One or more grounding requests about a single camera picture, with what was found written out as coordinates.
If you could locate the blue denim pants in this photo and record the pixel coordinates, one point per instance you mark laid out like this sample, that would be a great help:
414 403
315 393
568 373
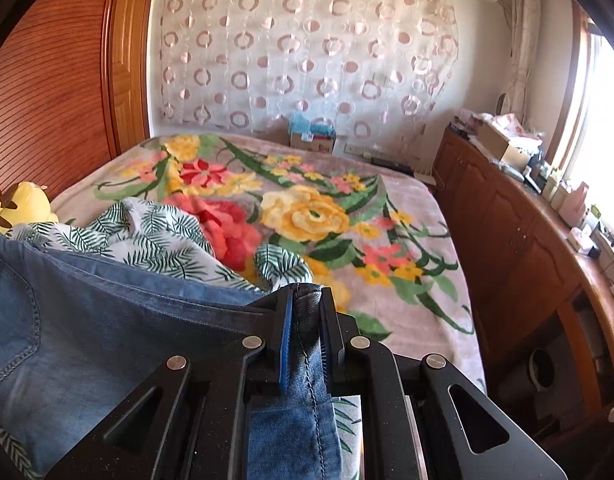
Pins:
112 335

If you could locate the white box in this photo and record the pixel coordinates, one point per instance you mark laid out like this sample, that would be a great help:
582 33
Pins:
502 145

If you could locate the yellow plush toy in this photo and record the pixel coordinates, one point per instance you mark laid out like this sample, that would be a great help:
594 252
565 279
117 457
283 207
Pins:
24 205

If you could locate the pink patterned cloth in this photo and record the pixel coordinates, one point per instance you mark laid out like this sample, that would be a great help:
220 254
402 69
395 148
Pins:
517 125

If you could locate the pink bottle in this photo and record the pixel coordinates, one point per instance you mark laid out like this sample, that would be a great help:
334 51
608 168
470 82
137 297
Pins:
574 205

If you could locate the floral side curtain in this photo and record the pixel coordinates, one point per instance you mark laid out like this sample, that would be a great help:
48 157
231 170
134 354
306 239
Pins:
524 35

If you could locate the leaf print quilt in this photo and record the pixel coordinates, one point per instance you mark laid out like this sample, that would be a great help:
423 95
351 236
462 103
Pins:
152 240

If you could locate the window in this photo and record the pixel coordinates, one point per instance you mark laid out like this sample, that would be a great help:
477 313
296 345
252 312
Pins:
602 125

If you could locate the floral blanket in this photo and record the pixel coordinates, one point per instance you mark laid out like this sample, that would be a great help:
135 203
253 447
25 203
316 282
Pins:
312 210

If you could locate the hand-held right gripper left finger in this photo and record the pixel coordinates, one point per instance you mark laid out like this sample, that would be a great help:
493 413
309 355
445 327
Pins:
287 340

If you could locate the light blue plastic bag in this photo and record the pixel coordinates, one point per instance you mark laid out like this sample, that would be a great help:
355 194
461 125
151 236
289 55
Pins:
304 122

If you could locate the circle pattern sheer curtain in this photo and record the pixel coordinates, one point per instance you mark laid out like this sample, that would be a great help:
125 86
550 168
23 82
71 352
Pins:
287 50

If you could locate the wooden headboard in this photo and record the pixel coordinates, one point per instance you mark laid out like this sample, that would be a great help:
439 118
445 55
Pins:
52 85

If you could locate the wooden cabinet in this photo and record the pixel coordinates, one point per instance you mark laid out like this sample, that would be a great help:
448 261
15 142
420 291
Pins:
512 240

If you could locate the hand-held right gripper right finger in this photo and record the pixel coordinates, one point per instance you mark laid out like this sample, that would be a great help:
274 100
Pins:
327 355

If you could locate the cardboard box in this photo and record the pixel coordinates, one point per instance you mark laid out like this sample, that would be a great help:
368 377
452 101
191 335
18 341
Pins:
312 144

